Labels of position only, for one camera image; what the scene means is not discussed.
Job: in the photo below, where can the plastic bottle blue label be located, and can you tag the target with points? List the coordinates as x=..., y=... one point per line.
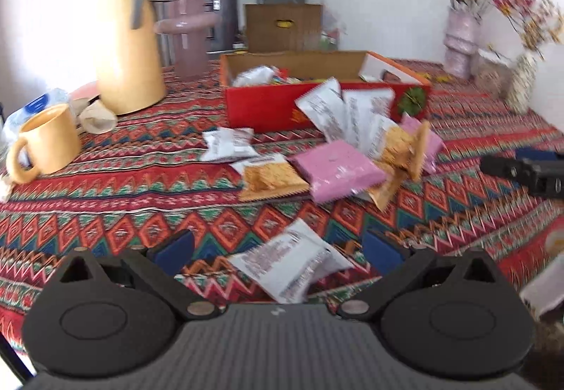
x=39, y=103

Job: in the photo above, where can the red cardboard box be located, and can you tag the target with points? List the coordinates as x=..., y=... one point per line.
x=264, y=108

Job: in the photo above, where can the purple textured vase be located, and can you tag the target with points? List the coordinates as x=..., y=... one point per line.
x=460, y=46

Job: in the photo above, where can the dark brown door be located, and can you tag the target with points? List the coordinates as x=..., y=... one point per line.
x=222, y=19

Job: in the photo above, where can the glass jar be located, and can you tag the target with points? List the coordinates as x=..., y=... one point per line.
x=491, y=77

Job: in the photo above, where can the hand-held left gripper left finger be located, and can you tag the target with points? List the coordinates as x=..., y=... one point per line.
x=174, y=248

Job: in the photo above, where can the small orange snack packet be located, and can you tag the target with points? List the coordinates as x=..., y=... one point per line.
x=387, y=191

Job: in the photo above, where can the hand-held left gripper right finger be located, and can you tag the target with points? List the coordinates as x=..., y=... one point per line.
x=383, y=250

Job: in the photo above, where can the yellow mug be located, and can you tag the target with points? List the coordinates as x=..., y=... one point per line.
x=50, y=138

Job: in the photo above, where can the clear plastic bag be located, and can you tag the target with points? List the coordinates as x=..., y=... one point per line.
x=332, y=37

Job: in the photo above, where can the pink snack packet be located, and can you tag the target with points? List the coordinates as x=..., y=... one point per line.
x=337, y=167
x=435, y=143

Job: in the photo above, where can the yellow and red berry twigs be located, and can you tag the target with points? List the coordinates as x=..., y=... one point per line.
x=535, y=26

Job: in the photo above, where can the white snack packet brown print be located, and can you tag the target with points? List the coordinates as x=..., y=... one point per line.
x=291, y=260

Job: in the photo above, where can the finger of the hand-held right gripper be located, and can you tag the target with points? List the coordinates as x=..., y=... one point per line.
x=500, y=166
x=535, y=153

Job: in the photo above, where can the red patterned tablecloth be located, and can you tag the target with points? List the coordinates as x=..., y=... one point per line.
x=132, y=205

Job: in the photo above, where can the fallen yellow flowers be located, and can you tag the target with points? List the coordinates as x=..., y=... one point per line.
x=436, y=78

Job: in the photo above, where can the orange-edged cracker packet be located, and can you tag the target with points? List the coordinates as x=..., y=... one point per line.
x=421, y=150

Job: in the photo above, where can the orange cracker packet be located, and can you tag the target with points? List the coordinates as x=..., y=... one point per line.
x=271, y=176

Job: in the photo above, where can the kraft paper cup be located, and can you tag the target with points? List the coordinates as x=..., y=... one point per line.
x=79, y=105
x=99, y=119

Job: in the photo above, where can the yellow thermos jug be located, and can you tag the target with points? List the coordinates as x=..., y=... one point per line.
x=127, y=64

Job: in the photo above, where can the floral patterned vase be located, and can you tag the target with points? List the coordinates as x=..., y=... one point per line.
x=520, y=81

